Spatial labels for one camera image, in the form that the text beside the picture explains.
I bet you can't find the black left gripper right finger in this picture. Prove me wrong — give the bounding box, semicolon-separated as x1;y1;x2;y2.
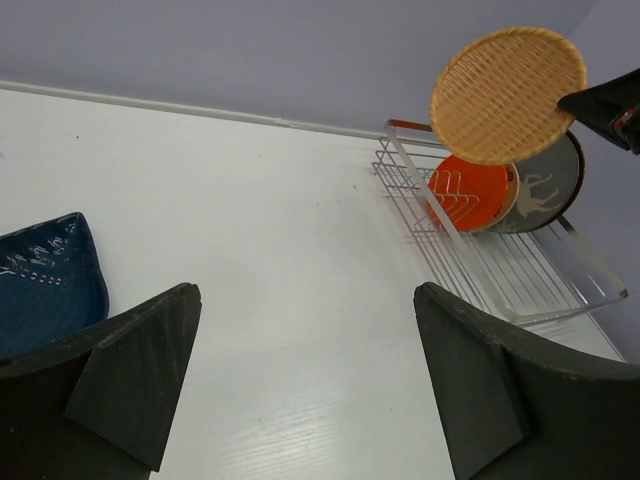
413;282;639;479

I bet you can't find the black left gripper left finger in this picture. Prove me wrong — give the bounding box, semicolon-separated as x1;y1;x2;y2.
1;283;202;479

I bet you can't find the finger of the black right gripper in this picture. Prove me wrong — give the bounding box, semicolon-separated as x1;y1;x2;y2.
557;69;640;150

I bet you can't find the grey deer plate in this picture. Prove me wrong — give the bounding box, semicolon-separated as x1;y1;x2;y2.
489;135;564;234

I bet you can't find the tan woven round plate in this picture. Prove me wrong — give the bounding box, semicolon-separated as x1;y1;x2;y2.
430;27;588;165

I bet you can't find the dark blue leaf plate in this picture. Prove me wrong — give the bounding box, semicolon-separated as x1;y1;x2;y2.
1;212;109;358

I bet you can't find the orange glossy plate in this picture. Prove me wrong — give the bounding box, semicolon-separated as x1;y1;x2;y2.
428;155;508;232

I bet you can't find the cream plate with prints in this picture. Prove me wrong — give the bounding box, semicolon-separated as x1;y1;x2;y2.
491;164;520;227

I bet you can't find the silver wire dish rack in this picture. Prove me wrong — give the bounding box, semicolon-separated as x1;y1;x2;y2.
373;119;628;326

